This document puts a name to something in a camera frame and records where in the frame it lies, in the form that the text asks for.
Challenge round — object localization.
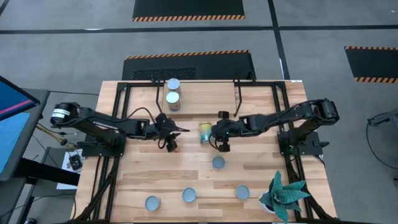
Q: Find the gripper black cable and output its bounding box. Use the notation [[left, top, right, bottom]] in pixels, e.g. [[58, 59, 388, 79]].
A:
[[126, 106, 169, 150], [208, 136, 222, 152]]

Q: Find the yellow and blue can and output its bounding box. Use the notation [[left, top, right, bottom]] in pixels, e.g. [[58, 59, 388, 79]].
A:
[[198, 121, 213, 145]]

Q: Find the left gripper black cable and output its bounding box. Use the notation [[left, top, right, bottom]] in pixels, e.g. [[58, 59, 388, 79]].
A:
[[126, 106, 169, 150]]

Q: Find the orange labelled can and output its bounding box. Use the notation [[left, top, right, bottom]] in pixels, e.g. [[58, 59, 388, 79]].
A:
[[144, 195, 162, 212]]

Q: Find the black floor cable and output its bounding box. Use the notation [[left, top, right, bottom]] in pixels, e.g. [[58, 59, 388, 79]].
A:
[[364, 123, 398, 166]]

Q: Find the wooden shelf board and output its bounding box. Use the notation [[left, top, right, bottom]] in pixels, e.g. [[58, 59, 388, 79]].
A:
[[162, 81, 237, 118]]

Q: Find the small black device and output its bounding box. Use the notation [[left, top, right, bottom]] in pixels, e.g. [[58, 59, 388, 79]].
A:
[[68, 154, 83, 170]]

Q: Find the black shelf side frame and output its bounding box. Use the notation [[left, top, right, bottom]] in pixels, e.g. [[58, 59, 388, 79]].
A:
[[150, 74, 165, 119], [233, 71, 249, 118]]

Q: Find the black table frame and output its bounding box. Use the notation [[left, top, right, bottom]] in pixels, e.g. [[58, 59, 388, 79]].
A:
[[73, 80, 338, 224]]

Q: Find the blue screen monitor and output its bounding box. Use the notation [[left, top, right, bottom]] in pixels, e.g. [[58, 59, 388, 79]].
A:
[[0, 75, 41, 182]]

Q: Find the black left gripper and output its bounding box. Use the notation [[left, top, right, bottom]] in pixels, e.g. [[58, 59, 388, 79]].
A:
[[149, 113, 191, 141]]

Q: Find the white paper sheet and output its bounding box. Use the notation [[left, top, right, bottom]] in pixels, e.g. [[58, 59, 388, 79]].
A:
[[56, 148, 84, 190]]

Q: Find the yellow braided cable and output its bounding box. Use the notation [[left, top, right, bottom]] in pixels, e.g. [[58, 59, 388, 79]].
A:
[[35, 123, 78, 150]]

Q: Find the green polka dot can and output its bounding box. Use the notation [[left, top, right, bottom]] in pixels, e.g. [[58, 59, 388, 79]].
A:
[[182, 187, 198, 203]]

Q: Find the salmon can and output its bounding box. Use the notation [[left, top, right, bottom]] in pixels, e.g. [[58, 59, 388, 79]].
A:
[[211, 156, 226, 170]]

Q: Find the green potted plant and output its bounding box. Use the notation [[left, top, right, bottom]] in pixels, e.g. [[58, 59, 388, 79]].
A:
[[258, 170, 312, 223]]

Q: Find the black side desk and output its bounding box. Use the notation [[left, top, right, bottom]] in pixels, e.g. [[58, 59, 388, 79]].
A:
[[0, 88, 81, 224]]

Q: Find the tomato labelled can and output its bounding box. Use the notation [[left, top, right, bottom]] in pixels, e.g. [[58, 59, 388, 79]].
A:
[[167, 77, 182, 94]]

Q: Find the short grey-lidded can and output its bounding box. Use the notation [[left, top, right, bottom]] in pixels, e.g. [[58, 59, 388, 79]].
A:
[[234, 185, 251, 200]]

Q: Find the peaches labelled can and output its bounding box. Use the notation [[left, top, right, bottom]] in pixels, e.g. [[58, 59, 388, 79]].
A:
[[165, 91, 182, 112]]

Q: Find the black hazard-striped floor mat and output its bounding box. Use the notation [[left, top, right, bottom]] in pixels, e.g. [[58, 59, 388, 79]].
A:
[[344, 45, 398, 84], [121, 49, 256, 81], [132, 0, 246, 22]]

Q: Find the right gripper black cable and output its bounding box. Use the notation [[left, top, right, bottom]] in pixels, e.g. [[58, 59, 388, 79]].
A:
[[208, 136, 222, 152]]

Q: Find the black cable bundle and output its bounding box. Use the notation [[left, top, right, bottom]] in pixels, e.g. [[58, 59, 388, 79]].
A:
[[284, 155, 338, 222], [73, 155, 121, 223]]

